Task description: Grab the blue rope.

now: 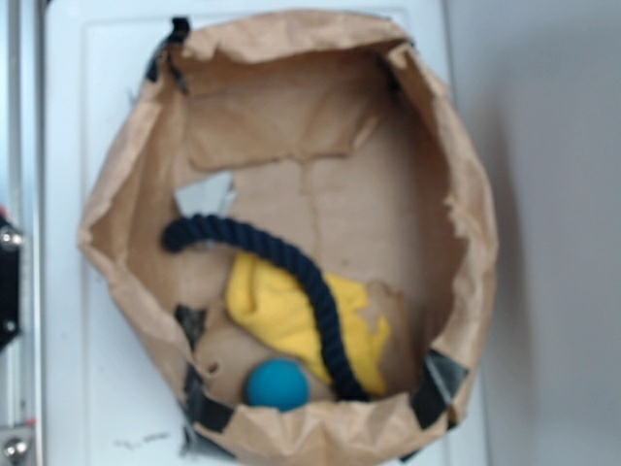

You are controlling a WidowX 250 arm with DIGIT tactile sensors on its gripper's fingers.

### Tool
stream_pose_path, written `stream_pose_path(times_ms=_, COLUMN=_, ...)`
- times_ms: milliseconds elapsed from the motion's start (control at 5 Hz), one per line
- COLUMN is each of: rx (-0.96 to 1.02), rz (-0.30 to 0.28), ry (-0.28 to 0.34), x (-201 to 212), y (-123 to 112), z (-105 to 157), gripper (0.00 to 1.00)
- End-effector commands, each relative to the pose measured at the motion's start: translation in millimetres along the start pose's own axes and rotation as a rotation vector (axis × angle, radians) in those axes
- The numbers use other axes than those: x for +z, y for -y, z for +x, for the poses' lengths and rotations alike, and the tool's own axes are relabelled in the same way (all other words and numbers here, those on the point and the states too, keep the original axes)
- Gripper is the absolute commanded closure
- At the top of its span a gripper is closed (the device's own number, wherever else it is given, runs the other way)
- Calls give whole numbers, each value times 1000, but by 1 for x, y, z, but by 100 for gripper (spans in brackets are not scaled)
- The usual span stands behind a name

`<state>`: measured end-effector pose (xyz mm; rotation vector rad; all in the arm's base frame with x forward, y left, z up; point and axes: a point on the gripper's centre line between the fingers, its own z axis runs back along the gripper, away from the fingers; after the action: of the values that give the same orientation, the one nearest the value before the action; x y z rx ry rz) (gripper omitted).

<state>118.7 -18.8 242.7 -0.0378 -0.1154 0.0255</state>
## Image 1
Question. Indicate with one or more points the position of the metal rail frame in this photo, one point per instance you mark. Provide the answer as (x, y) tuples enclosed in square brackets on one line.
[(21, 398)]

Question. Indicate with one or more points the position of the yellow cloth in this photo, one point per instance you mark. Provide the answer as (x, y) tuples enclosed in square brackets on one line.
[(271, 305)]

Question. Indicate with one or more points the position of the brown paper bag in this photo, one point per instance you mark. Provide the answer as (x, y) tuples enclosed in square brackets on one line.
[(320, 142)]

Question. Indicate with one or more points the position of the teal blue ball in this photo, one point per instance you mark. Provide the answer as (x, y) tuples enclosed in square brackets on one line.
[(279, 384)]

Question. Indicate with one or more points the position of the white tray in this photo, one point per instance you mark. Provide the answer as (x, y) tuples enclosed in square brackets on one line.
[(105, 402)]

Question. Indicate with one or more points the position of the black bracket with bolts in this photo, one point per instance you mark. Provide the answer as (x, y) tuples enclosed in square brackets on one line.
[(11, 247)]

